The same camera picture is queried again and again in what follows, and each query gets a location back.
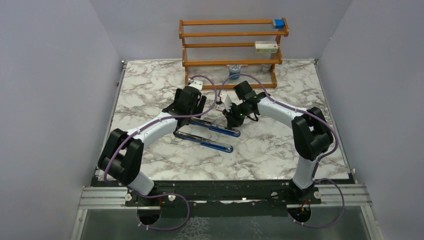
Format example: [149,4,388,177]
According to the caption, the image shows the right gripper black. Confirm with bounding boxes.
[222,101,249,128]

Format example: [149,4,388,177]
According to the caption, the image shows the blue stapler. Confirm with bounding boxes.
[173,117,241,153]

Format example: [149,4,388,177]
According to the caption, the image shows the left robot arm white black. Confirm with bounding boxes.
[97,86,207,206]

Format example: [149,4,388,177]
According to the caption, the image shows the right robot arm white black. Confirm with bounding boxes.
[223,81,334,204]

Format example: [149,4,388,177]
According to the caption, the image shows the blue white cup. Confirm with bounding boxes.
[228,64,242,80]

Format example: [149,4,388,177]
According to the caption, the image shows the orange wooden shelf rack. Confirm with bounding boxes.
[178,17,290,88]

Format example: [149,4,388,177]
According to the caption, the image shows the white small jar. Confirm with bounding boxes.
[261,64,272,73]

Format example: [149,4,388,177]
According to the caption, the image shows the white green carton box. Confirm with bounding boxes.
[254,41,279,54]

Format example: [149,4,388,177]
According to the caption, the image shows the blue box on top shelf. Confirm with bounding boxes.
[272,19,286,29]

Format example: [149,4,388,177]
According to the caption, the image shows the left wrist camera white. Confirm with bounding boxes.
[188,80,204,91]

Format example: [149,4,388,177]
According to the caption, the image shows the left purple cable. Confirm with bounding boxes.
[103,74,219,232]

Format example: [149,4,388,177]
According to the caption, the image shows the purple cable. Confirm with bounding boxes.
[216,72,346,229]
[103,74,219,232]

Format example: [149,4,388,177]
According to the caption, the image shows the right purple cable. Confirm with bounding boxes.
[216,72,346,229]

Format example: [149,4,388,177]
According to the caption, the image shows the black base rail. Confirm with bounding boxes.
[79,177,372,220]

